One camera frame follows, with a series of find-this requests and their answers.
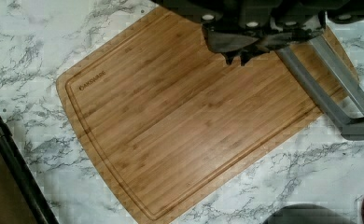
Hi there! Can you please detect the steel pot lid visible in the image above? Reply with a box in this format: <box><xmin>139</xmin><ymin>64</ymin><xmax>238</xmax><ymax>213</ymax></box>
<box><xmin>262</xmin><ymin>203</ymin><xmax>356</xmax><ymax>224</ymax></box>

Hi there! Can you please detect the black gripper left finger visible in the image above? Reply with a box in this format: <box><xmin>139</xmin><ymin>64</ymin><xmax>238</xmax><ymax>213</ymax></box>
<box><xmin>222</xmin><ymin>51</ymin><xmax>237</xmax><ymax>65</ymax></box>

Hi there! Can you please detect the silver oven door handle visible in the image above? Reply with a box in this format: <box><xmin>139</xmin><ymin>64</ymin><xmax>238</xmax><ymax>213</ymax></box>
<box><xmin>276</xmin><ymin>36</ymin><xmax>364</xmax><ymax>141</ymax></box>

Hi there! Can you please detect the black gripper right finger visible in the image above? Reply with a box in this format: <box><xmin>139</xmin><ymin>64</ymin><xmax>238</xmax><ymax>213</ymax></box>
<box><xmin>240</xmin><ymin>52</ymin><xmax>253</xmax><ymax>66</ymax></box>

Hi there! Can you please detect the black tripod leg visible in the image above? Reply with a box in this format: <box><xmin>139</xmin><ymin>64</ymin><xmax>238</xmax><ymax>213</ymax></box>
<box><xmin>0</xmin><ymin>117</ymin><xmax>59</xmax><ymax>224</ymax></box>

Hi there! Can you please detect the bamboo cutting board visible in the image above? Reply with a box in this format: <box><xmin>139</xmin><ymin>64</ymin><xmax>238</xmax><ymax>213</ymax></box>
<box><xmin>55</xmin><ymin>6</ymin><xmax>359</xmax><ymax>224</ymax></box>

